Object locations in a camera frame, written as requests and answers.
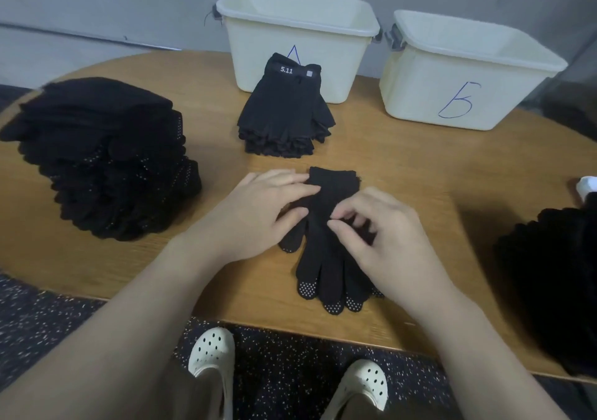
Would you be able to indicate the person's left hand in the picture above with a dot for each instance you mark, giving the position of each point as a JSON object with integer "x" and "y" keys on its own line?
{"x": 247, "y": 219}

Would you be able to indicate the pile of black gloves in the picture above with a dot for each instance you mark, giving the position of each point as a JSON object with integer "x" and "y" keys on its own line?
{"x": 79, "y": 98}

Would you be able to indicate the person's left forearm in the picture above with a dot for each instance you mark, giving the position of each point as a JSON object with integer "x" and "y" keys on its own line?
{"x": 93, "y": 340}

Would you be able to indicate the person's white shoe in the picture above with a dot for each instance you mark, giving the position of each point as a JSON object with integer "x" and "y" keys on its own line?
{"x": 364, "y": 382}
{"x": 213, "y": 354}

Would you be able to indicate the person's right hand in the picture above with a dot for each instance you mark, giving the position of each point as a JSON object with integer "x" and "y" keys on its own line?
{"x": 401, "y": 261}

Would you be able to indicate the person's right forearm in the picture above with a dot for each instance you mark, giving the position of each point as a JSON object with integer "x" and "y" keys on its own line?
{"x": 494, "y": 368}

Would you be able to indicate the white flat tray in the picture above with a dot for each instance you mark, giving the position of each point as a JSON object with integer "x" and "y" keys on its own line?
{"x": 588, "y": 187}

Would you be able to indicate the person's right white shoe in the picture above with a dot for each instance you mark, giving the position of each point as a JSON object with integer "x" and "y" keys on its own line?
{"x": 364, "y": 382}

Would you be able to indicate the grey wall pipe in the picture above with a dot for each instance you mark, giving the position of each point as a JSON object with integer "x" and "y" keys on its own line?
{"x": 84, "y": 35}

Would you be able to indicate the person's left white shoe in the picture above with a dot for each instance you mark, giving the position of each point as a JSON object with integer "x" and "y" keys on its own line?
{"x": 213, "y": 354}

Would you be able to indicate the stack of black gloves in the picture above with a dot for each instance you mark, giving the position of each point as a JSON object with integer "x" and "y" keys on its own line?
{"x": 47, "y": 98}

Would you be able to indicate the white plastic bin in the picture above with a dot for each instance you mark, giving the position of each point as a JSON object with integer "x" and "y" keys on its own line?
{"x": 410, "y": 93}
{"x": 252, "y": 60}

